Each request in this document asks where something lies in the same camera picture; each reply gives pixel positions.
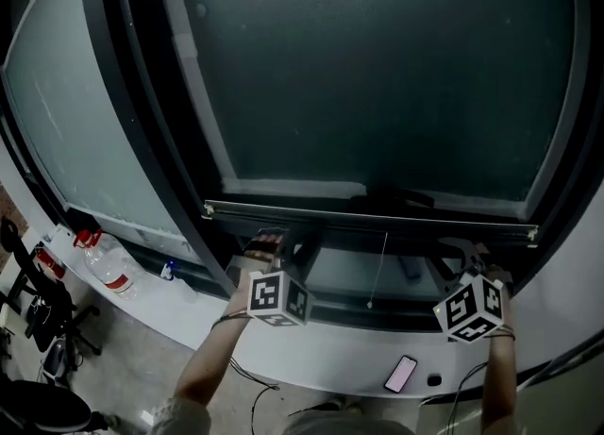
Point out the person's right hand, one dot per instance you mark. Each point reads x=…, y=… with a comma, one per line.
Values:
x=483, y=256

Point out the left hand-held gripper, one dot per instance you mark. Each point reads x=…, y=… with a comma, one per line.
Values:
x=278, y=298

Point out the clear spray bottle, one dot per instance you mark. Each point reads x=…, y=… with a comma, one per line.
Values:
x=179, y=282

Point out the person's left hand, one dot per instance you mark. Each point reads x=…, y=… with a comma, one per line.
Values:
x=266, y=240

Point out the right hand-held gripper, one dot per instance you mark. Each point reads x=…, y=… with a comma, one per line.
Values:
x=472, y=310

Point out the large frosted window sash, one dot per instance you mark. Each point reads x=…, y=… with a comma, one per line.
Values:
x=71, y=117

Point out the small black object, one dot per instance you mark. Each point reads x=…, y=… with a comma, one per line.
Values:
x=434, y=380

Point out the smartphone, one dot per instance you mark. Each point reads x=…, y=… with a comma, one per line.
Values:
x=400, y=374

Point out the white office chair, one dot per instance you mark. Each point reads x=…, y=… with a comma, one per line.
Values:
x=42, y=409

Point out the large clear water bottle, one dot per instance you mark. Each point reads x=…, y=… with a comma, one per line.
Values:
x=113, y=268

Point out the person's right forearm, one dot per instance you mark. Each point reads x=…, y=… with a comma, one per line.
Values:
x=500, y=376

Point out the small frosted window sash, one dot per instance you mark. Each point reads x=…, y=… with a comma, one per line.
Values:
x=292, y=188

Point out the person's light top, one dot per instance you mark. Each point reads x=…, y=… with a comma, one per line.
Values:
x=181, y=419

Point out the person's left forearm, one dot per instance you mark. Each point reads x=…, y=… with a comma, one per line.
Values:
x=212, y=353

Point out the red cylindrical canister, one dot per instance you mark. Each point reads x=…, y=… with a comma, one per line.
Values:
x=49, y=263

